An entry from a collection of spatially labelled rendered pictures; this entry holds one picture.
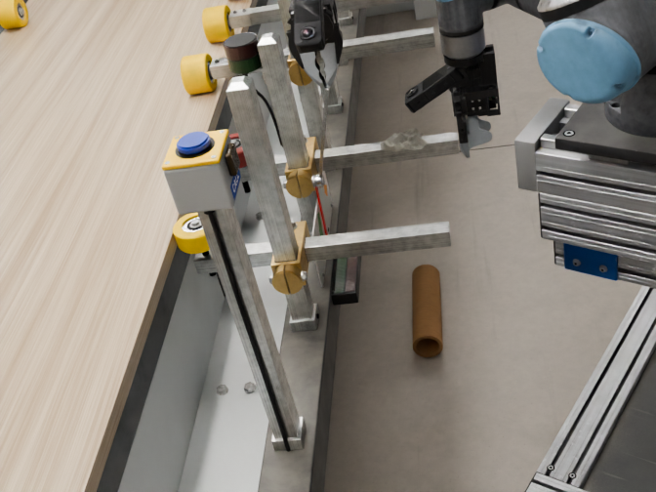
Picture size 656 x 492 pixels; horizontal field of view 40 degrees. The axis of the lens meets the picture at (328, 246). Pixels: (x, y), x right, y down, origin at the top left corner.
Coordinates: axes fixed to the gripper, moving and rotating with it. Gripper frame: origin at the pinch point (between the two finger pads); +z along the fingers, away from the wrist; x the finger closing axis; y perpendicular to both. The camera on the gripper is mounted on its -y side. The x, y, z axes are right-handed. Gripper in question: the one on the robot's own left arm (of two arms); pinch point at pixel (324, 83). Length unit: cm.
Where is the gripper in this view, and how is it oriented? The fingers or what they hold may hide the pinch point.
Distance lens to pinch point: 158.8
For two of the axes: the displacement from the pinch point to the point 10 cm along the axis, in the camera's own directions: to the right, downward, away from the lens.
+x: -9.8, 1.0, 1.8
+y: 0.7, -6.4, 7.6
